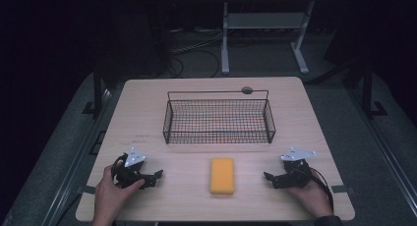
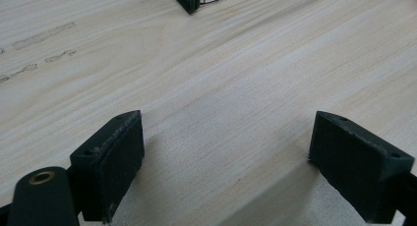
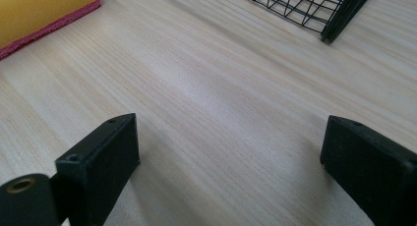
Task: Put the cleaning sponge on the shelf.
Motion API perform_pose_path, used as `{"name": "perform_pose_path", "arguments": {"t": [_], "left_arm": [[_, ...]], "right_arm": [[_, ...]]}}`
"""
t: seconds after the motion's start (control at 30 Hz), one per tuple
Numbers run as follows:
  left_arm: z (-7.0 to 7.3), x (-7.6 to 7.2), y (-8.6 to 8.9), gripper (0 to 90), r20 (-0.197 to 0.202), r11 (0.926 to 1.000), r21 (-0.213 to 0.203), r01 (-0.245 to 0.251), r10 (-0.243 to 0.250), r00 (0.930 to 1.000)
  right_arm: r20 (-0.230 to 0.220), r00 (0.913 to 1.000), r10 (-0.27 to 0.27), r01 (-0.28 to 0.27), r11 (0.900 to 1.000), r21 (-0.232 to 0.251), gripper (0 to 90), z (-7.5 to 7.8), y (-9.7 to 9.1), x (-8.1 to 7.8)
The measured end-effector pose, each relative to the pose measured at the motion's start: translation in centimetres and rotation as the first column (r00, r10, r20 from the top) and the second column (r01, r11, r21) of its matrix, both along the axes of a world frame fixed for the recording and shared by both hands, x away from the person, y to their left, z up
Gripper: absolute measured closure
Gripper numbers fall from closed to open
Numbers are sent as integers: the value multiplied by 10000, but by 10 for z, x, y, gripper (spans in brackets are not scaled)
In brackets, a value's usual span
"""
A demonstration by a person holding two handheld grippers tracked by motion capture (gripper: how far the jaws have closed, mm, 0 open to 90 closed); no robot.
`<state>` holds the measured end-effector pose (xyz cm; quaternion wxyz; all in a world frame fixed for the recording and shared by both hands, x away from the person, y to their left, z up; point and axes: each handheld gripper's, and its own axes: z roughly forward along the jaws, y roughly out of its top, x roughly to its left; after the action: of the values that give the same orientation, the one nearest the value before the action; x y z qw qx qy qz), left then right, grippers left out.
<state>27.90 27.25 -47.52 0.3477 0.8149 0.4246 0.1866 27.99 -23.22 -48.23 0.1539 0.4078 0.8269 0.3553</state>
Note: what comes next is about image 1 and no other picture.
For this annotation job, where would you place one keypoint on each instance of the black metal stand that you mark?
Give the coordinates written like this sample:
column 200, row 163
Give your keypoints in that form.
column 369, row 88
column 97, row 90

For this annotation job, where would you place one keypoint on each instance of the white metal stand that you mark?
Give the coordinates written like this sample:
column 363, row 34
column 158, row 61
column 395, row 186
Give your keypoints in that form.
column 265, row 21

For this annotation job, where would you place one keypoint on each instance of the yellow sponge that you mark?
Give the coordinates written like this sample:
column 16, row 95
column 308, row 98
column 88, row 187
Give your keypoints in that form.
column 222, row 176

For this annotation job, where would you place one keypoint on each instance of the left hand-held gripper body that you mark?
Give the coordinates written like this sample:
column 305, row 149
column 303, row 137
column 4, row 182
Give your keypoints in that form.
column 127, row 174

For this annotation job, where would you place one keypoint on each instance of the dark round disc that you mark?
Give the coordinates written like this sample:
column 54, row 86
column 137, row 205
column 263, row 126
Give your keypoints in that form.
column 247, row 90

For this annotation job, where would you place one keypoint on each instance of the person's right hand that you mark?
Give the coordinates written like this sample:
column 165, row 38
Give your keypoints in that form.
column 311, row 198

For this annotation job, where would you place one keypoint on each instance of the person's left hand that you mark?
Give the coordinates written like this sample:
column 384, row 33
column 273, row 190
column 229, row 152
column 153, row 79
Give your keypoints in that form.
column 109, row 195

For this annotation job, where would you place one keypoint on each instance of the grey tape strip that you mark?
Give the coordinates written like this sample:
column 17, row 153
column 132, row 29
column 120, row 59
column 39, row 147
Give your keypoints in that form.
column 342, row 189
column 86, row 189

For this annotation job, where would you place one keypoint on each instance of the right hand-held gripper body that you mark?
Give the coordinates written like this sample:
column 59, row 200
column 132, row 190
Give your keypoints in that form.
column 295, row 173

